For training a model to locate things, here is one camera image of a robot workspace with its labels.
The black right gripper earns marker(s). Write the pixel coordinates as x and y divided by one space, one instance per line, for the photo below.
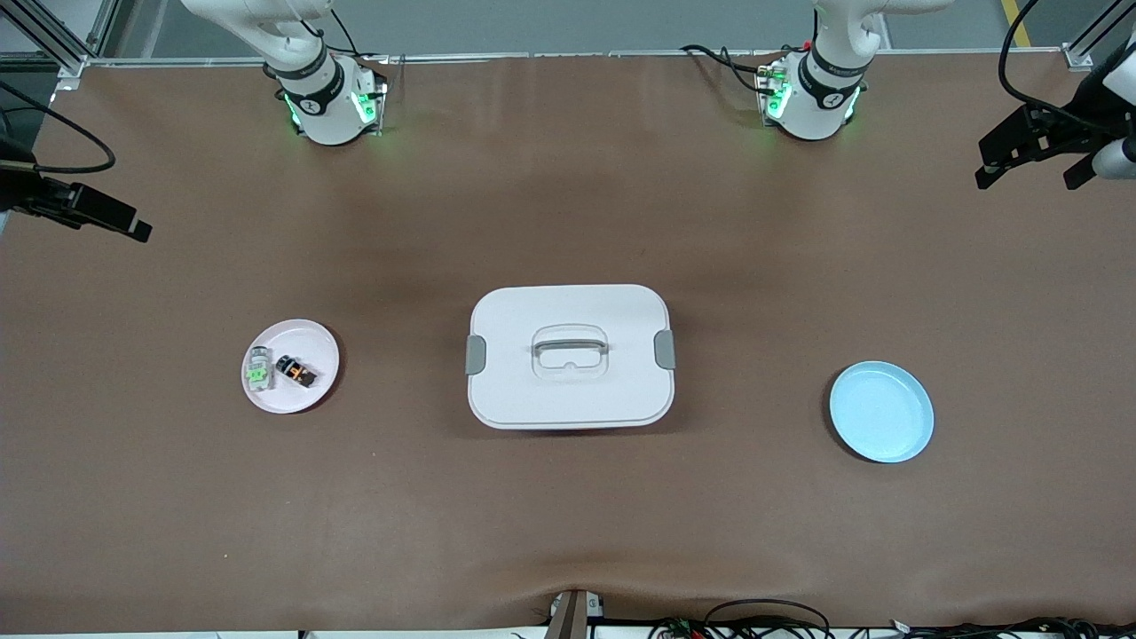
35 192

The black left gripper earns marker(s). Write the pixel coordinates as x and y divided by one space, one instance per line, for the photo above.
1059 123

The small green-label bottle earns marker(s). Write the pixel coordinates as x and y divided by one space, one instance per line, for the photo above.
259 373

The pink round plate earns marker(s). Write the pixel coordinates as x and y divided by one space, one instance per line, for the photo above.
315 346

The light blue round plate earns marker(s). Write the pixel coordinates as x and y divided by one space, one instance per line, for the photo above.
879 417

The white lidded storage box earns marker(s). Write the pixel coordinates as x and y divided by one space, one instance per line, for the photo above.
568 399

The brown table cover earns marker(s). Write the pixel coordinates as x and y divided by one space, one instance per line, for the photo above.
568 515

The aluminium frame post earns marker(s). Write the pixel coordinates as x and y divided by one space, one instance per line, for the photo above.
53 40
1078 58

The aluminium table edge rail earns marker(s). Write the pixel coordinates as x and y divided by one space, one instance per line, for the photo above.
577 55

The grey metal bracket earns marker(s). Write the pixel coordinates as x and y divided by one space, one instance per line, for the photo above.
572 617

